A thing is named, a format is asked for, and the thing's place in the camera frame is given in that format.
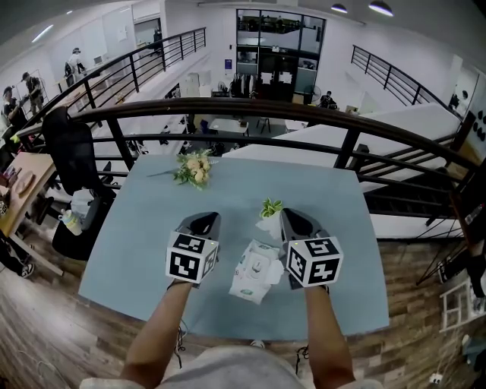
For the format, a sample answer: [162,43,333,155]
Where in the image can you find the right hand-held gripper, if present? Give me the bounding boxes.
[278,207,344,295]

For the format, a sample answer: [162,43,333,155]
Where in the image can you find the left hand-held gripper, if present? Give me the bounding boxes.
[165,210,222,292]

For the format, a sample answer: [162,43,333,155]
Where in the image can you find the small potted green plant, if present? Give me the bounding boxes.
[255,218,284,240]

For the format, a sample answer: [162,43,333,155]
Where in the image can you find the white plastic packet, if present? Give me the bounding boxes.
[228,238,286,306]

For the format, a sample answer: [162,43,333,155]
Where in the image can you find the person's right forearm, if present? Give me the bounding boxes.
[303,285,356,383]

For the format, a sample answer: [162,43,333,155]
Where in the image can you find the person's left forearm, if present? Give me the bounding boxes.
[120,281,193,389]

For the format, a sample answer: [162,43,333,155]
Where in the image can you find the yellow flower bouquet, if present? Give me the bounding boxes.
[147,148,215,191]

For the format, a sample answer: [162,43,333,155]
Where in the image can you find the white plastic bag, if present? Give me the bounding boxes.
[71,188,102,229]

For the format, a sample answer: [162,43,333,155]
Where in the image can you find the curved black handrail railing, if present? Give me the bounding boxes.
[17,97,480,229]

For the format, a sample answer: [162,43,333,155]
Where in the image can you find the pale plastic bottle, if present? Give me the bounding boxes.
[58,207,84,237]

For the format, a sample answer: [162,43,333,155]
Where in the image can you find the black office chair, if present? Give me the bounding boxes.
[41,106,117,261]

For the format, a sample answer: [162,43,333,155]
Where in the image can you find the person's grey shirt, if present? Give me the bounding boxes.
[79,345,384,389]

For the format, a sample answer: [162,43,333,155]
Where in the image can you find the dark table hairpin legs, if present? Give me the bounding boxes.
[415,178,486,286]

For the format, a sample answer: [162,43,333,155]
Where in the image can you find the clear bottle red cap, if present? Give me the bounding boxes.
[465,203,486,226]

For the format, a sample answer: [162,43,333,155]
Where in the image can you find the black metal railing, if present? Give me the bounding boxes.
[52,27,207,115]
[351,44,462,115]

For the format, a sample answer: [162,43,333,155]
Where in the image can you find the black framed glass partition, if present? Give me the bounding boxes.
[235,9,327,104]

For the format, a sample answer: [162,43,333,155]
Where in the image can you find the wooden cutting board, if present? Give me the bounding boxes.
[17,170,36,196]

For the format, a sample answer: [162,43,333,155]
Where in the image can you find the wooden desk white legs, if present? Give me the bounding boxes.
[0,151,64,277]

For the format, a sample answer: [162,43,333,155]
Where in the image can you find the black cable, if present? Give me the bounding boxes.
[295,344,311,375]
[174,328,188,369]

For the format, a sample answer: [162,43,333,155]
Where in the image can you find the white wire rack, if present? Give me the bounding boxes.
[440,280,480,334]

